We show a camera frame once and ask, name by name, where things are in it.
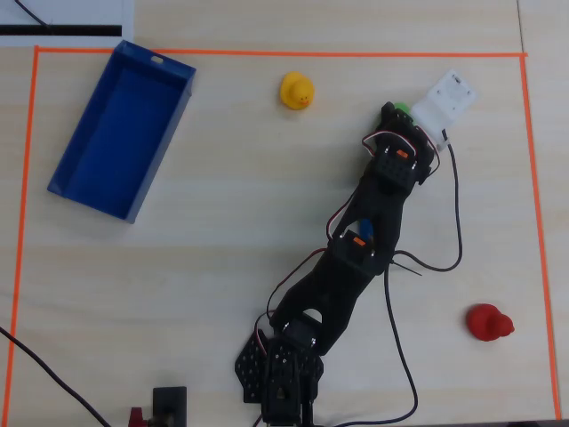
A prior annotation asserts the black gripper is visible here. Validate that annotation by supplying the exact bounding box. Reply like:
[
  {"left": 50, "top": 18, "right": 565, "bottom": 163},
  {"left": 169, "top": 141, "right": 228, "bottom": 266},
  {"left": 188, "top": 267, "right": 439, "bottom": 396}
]
[{"left": 365, "top": 101, "right": 440, "bottom": 197}]

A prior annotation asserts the thick black cable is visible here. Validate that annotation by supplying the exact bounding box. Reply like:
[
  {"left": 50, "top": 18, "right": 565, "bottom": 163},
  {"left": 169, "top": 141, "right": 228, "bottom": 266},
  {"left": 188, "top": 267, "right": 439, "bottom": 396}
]
[{"left": 0, "top": 326, "right": 112, "bottom": 427}]

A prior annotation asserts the red rubber duck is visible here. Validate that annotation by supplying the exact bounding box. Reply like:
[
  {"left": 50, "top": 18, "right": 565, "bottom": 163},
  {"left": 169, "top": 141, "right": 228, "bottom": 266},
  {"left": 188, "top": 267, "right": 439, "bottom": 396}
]
[{"left": 465, "top": 302, "right": 516, "bottom": 342}]

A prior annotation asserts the black camera cable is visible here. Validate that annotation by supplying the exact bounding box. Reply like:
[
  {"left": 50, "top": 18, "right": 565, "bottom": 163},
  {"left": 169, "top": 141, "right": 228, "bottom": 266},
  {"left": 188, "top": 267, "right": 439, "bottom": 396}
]
[{"left": 306, "top": 141, "right": 464, "bottom": 427}]

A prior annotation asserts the yellow rubber duck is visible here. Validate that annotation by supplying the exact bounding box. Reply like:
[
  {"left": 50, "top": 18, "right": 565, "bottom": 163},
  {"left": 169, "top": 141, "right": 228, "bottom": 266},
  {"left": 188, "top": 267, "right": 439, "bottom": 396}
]
[{"left": 279, "top": 71, "right": 317, "bottom": 111}]

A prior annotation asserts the blue plastic box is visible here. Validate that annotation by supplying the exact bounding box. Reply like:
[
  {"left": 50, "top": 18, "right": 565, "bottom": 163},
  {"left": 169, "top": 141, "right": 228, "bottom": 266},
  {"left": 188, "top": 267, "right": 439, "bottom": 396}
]
[{"left": 46, "top": 39, "right": 197, "bottom": 225}]

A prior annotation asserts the white paper with black stripe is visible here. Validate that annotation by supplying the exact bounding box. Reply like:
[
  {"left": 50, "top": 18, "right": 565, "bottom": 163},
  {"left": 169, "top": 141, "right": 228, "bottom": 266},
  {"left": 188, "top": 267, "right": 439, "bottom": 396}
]
[{"left": 0, "top": 0, "right": 135, "bottom": 48}]

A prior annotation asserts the blue rubber duck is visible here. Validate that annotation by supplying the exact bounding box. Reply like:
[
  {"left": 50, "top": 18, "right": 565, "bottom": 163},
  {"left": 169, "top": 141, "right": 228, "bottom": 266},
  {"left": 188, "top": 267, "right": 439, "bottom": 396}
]
[{"left": 358, "top": 217, "right": 376, "bottom": 244}]

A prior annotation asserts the white gripper camera housing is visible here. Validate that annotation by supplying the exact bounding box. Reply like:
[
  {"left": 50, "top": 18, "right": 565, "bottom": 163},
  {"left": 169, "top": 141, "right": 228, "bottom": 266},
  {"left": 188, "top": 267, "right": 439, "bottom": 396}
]
[{"left": 411, "top": 68, "right": 480, "bottom": 155}]

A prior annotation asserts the orange tape strip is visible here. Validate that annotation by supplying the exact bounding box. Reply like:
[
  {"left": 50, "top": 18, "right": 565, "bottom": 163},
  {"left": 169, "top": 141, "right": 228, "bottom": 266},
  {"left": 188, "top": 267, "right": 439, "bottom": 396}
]
[
  {"left": 517, "top": 53, "right": 563, "bottom": 422},
  {"left": 4, "top": 45, "right": 42, "bottom": 401},
  {"left": 33, "top": 44, "right": 530, "bottom": 60}
]

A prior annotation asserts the thin black cable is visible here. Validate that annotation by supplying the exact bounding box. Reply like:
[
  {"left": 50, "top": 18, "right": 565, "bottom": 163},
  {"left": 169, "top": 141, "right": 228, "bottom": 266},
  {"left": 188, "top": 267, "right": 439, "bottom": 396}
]
[{"left": 13, "top": 0, "right": 53, "bottom": 28}]

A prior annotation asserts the black clamp with red handle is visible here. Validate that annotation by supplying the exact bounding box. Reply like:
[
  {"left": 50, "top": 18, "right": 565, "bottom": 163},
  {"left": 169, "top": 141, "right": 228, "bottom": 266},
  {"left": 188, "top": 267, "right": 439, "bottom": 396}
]
[{"left": 128, "top": 385, "right": 188, "bottom": 427}]

